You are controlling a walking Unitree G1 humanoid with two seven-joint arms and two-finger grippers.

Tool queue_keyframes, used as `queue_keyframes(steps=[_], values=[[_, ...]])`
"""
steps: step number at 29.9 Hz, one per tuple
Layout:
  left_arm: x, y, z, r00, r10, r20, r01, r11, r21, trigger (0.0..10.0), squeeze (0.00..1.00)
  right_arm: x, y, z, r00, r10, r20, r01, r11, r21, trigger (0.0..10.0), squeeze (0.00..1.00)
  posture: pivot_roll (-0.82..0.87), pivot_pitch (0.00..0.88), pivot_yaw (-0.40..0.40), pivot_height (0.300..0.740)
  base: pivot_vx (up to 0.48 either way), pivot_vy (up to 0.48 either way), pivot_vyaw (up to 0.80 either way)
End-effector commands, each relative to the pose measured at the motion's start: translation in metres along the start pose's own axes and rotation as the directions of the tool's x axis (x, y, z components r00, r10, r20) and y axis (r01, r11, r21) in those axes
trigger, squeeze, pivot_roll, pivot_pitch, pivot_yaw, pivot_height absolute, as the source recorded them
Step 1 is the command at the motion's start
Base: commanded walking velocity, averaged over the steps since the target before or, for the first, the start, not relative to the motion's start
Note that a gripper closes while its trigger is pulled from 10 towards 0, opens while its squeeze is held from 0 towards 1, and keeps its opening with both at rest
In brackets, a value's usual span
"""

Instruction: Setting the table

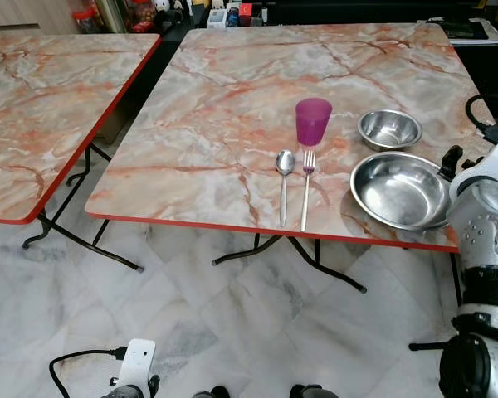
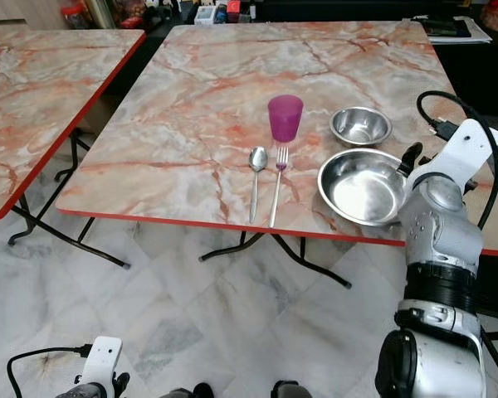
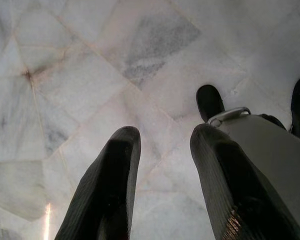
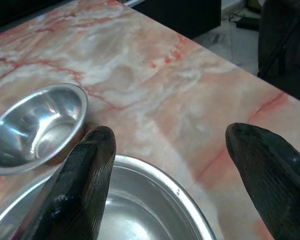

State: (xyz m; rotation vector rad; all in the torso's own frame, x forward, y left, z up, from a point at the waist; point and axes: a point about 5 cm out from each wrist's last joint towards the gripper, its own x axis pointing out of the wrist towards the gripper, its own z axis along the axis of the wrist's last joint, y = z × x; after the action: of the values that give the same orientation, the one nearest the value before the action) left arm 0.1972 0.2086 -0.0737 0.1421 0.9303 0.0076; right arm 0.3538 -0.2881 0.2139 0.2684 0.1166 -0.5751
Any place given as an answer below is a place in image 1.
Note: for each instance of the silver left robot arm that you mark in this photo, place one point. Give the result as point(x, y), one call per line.
point(120, 392)

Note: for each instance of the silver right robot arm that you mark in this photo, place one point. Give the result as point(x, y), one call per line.
point(485, 224)

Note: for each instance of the black left robot foot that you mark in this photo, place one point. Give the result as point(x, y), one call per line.
point(212, 393)

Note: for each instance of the black robot foot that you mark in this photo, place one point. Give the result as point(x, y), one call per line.
point(314, 391)
point(212, 393)

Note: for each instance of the large steel bowl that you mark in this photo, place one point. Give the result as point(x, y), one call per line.
point(398, 191)

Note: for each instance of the small steel bowl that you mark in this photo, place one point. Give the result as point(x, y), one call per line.
point(389, 129)

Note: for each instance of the black book on papers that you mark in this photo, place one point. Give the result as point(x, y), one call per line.
point(465, 31)

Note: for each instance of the purple plastic cup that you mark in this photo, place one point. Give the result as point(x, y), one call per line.
point(313, 123)

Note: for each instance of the steel fork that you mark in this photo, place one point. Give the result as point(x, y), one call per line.
point(306, 186)

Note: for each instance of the black right robot foot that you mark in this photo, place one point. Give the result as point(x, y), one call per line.
point(314, 391)

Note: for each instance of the steel spoon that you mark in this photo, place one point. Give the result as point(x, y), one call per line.
point(285, 162)

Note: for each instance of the black low cabinet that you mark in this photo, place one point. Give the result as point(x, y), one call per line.
point(357, 10)

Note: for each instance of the marble pattern folding table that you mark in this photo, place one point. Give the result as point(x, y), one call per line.
point(232, 91)

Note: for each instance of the small red box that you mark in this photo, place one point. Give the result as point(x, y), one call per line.
point(246, 10)

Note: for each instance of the small white box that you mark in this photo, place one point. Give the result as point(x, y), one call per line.
point(217, 17)

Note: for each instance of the marble folding table red edge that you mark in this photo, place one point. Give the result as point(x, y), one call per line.
point(41, 108)

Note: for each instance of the red packaged goods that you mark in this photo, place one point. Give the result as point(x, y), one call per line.
point(143, 15)

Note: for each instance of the red lid snack jar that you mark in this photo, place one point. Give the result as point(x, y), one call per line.
point(87, 18)

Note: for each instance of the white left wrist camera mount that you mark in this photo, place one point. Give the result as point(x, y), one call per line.
point(137, 361)

